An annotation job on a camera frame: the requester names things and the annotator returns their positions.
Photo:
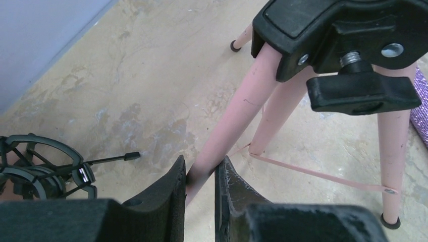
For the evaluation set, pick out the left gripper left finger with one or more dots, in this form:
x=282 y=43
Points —
x=155 y=214

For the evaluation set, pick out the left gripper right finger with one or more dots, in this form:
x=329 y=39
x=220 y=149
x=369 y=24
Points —
x=243 y=214

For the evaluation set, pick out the pink music stand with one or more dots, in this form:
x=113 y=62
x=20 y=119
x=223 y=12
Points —
x=350 y=57

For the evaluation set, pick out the purple glitter microphone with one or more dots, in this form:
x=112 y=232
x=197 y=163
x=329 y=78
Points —
x=418 y=116

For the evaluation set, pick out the black microphone shock mount stand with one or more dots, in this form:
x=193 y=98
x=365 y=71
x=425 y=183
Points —
x=27 y=174

